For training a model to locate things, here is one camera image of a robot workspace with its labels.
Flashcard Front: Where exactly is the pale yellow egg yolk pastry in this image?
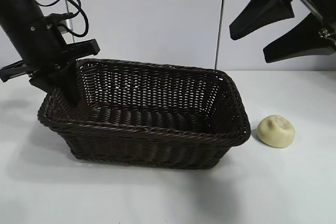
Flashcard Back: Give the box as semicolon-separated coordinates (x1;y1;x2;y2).
256;114;296;148

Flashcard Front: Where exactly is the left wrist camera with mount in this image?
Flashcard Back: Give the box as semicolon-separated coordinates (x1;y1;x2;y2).
46;13;75;35

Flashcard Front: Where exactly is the black camera cable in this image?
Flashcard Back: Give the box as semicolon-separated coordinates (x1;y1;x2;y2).
25;0;89;38

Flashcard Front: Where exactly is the dark brown woven basket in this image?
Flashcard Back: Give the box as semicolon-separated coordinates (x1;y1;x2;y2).
37;58;251;169

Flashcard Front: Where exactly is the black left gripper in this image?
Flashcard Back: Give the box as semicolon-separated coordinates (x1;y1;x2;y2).
0;14;101;108

